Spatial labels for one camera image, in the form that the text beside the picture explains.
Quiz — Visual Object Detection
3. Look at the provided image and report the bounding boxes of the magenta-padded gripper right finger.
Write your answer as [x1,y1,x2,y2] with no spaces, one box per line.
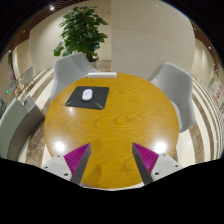
[131,142,184,186]

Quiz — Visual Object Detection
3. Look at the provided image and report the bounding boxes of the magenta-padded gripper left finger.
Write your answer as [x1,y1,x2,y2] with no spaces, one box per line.
[40,142,92,186]

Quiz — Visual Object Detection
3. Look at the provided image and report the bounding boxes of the white cartoon-print computer mouse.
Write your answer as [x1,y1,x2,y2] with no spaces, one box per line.
[81,87,94,102]

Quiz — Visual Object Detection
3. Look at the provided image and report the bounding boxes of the black mouse pad green lines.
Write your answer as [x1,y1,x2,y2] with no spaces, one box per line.
[64,85,111,111]

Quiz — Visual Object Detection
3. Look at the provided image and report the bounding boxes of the grey-green armchair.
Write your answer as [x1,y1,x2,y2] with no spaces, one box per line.
[0,95,46,162]

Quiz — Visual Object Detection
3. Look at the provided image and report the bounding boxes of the grey upholstered armchair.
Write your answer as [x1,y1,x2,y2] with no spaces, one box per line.
[146,61,197,134]
[49,52,98,102]

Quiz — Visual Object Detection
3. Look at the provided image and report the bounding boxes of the white rectangular box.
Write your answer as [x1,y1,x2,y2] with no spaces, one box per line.
[86,71,118,79]

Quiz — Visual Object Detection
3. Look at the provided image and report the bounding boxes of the white plant pot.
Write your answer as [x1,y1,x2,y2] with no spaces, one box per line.
[87,58,101,70]

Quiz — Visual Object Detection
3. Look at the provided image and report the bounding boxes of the small white chair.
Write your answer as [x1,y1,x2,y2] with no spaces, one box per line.
[17,64,35,87]

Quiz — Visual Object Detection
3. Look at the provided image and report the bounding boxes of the green leafy plant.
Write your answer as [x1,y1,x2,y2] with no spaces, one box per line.
[53,5,110,63]

